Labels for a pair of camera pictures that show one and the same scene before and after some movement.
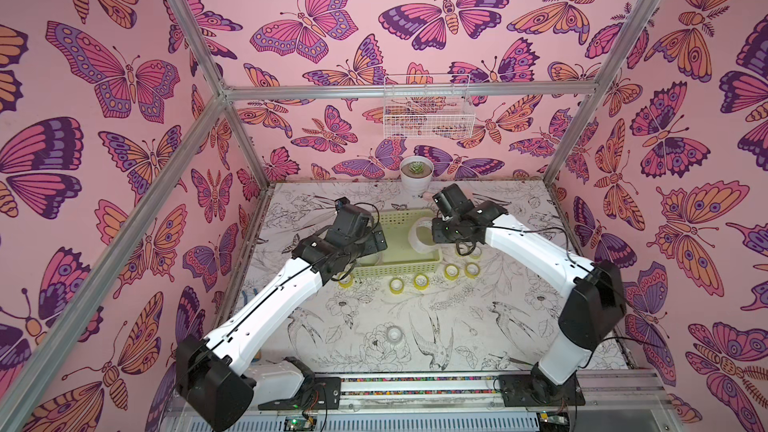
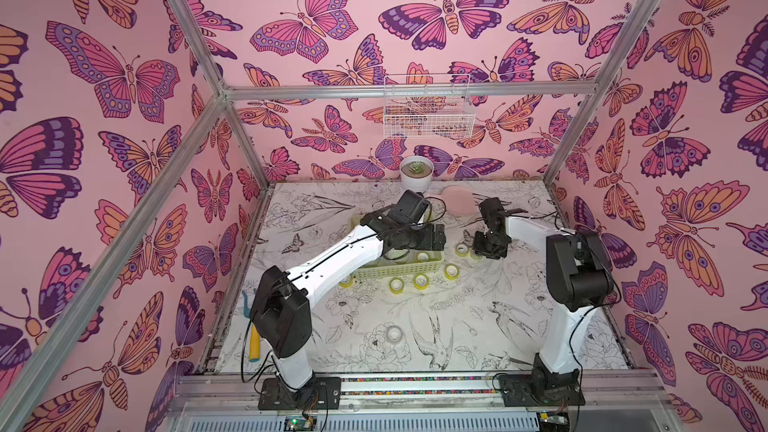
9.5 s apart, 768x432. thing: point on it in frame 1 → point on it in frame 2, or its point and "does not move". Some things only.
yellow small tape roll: x=346 y=282 does not move
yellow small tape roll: x=451 y=272 does not move
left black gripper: x=369 y=246 → x=428 y=237
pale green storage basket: x=400 y=258 does not move
